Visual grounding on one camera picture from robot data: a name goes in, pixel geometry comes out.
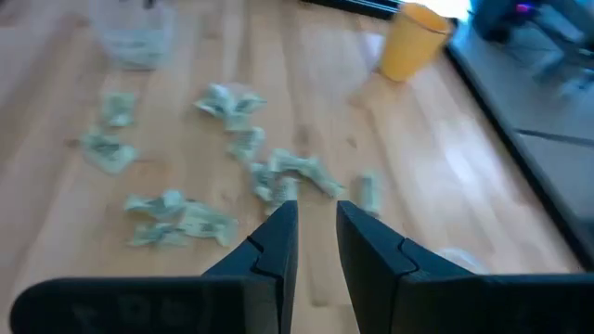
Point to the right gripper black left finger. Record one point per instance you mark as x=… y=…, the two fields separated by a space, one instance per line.
x=139 y=306

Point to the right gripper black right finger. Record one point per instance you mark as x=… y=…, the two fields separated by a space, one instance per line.
x=464 y=306

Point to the yellow plastic cup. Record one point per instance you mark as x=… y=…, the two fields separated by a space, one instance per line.
x=410 y=46

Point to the black computer tower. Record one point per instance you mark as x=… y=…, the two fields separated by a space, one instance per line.
x=496 y=18

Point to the grey metal workbench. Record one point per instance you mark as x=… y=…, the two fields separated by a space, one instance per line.
x=566 y=42

